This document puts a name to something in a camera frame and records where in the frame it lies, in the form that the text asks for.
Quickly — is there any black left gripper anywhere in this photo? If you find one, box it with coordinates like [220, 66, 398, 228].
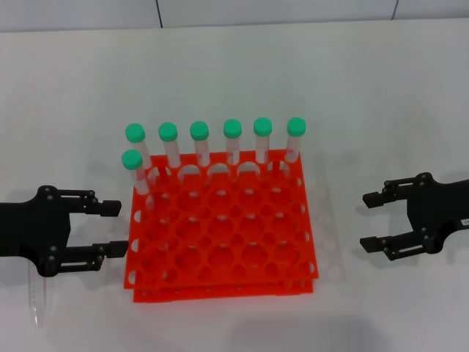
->
[0, 186, 130, 278]

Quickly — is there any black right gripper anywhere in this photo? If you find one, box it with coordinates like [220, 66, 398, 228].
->
[359, 172, 469, 263]

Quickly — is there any green capped clear test tube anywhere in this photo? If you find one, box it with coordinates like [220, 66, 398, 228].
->
[125, 122, 153, 177]
[280, 117, 307, 177]
[223, 118, 243, 166]
[253, 117, 273, 164]
[189, 120, 212, 167]
[28, 266, 51, 329]
[122, 149, 157, 217]
[158, 122, 182, 169]

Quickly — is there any orange plastic test tube rack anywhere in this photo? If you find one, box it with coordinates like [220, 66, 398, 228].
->
[123, 149, 320, 304]

